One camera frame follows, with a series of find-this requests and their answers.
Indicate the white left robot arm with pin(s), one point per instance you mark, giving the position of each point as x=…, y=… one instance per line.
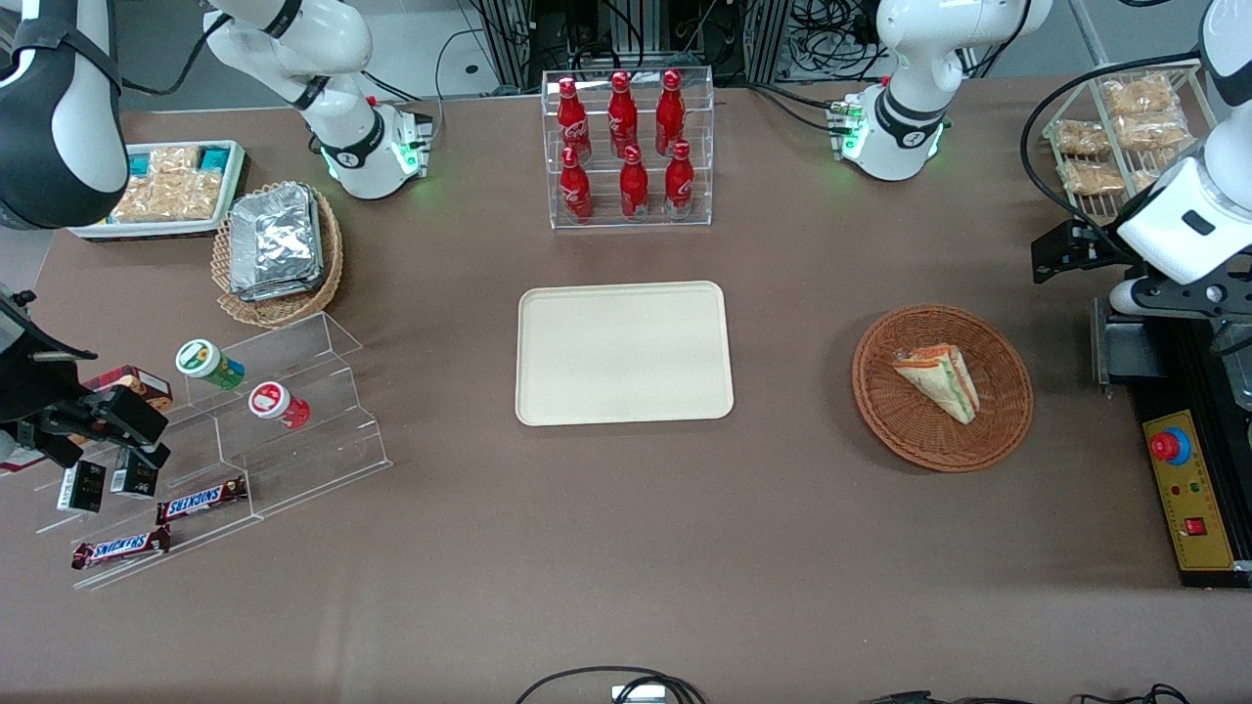
x=910, y=59

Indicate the red emergency stop button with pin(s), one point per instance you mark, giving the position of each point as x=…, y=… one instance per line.
x=1166, y=447

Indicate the red white lidded cup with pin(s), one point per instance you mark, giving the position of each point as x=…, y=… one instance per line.
x=276, y=403

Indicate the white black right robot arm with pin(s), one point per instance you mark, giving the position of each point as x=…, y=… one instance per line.
x=323, y=49

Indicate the clear cracker packet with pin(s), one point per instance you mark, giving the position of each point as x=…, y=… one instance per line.
x=193, y=194
x=174, y=160
x=139, y=198

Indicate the steel pan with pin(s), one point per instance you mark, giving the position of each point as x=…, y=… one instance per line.
x=1244, y=386

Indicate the clear fried snack packet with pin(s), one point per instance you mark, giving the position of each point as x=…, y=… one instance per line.
x=1140, y=95
x=1144, y=181
x=1081, y=137
x=1152, y=132
x=1091, y=178

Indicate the clear acrylic step shelf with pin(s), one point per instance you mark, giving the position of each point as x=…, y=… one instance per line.
x=313, y=440

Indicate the clear acrylic bottle rack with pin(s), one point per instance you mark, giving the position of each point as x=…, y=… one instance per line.
x=602, y=215

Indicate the black left camera bracket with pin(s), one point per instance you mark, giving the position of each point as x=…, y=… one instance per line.
x=1198, y=298

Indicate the grey table edge device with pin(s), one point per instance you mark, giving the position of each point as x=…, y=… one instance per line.
x=638, y=694

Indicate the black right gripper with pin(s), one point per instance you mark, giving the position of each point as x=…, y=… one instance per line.
x=27, y=383

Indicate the aluminium frame profile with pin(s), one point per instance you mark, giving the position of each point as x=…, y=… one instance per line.
x=509, y=39
x=768, y=39

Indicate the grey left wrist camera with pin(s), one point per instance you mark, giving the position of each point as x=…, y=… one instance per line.
x=1125, y=297

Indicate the brown chocolate box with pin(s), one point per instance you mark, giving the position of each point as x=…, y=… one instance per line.
x=132, y=377

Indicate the red flat box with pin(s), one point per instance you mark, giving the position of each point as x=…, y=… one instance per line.
x=20, y=464

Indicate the brown round wicker basket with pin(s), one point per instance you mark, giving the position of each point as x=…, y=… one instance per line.
x=910, y=430

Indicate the brown Snickers bar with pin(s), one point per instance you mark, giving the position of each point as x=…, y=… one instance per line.
x=201, y=500
x=119, y=548

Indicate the cream rectangular tray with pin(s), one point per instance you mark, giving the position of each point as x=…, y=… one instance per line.
x=616, y=357

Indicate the silver foil packet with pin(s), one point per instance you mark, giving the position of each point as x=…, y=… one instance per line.
x=276, y=240
x=293, y=292

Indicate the grey metal block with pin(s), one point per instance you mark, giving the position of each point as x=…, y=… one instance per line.
x=1125, y=352

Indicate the small black box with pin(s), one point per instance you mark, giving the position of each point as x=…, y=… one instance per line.
x=134, y=479
x=80, y=487

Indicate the yellow control panel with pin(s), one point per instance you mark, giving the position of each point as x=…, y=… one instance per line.
x=1198, y=489

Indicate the black machine base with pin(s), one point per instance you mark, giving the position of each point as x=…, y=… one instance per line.
x=1174, y=391

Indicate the black camera bracket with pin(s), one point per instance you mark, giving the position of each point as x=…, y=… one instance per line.
x=64, y=440
x=1198, y=298

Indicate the red cola bottle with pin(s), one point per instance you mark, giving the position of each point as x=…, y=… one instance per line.
x=634, y=188
x=679, y=184
x=575, y=191
x=573, y=122
x=670, y=112
x=623, y=117

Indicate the green white lidded cup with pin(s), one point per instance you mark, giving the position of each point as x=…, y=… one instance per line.
x=207, y=362

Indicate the triangle sandwich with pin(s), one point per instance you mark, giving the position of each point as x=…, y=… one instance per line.
x=941, y=381

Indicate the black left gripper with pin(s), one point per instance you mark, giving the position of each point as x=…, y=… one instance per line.
x=1097, y=248

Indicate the black right camera bracket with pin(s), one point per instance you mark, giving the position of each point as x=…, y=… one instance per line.
x=64, y=440

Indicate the teal snack packet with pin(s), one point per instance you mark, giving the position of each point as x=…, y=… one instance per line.
x=139, y=164
x=215, y=158

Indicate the tan oval wicker basket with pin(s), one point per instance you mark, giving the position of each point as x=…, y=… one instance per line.
x=279, y=311

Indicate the white snack tray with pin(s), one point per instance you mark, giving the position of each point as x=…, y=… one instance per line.
x=147, y=229

